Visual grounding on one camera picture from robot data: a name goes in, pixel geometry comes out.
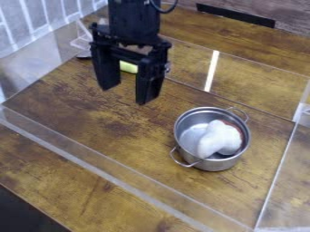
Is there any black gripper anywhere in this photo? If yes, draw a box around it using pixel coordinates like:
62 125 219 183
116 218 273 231
89 0 172 105

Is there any white red toy mushroom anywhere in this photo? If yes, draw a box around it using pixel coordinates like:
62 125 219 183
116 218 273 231
196 120 241 159

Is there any silver metal pot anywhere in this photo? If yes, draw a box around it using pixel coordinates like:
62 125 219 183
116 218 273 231
169 107 251 171

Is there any yellow green toy vegetable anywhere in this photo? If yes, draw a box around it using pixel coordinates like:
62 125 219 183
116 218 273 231
120 61 137 74

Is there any black bar on table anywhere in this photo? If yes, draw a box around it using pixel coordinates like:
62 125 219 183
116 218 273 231
196 3 276 28

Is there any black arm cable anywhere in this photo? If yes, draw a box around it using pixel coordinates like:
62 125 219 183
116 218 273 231
148 0 179 15

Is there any clear acrylic enclosure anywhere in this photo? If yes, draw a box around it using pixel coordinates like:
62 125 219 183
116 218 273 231
0 17 310 232

